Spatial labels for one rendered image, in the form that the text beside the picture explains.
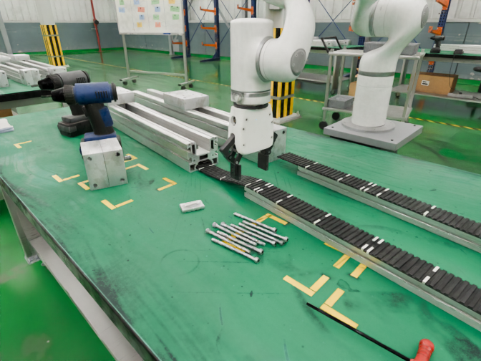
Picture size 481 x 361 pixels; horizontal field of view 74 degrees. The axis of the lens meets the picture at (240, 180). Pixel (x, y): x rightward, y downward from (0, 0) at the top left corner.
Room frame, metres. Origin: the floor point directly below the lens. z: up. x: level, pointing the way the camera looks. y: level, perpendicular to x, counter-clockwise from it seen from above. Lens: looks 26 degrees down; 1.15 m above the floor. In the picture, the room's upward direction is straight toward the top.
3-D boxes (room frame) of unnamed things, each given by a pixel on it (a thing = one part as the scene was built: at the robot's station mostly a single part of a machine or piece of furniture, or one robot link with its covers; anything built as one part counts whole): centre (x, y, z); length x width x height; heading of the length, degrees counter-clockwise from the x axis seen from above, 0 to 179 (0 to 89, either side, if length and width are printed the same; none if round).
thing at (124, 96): (1.34, 0.52, 0.87); 0.16 x 0.11 x 0.07; 40
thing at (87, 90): (0.94, 0.46, 0.89); 0.20 x 0.08 x 0.22; 111
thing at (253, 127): (0.69, -0.02, 0.95); 0.10 x 0.07 x 0.11; 130
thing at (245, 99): (0.69, -0.02, 1.01); 0.09 x 0.08 x 0.03; 130
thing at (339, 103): (3.77, -1.45, 0.50); 1.03 x 0.55 x 1.01; 58
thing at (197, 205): (0.62, 0.11, 0.78); 0.05 x 0.03 x 0.01; 113
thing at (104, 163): (0.77, 0.34, 0.83); 0.11 x 0.10 x 0.10; 117
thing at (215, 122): (1.27, 0.21, 0.82); 0.80 x 0.10 x 0.09; 40
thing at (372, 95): (1.18, -0.48, 0.90); 0.19 x 0.19 x 0.18
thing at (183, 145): (1.15, 0.36, 0.82); 0.80 x 0.10 x 0.09; 40
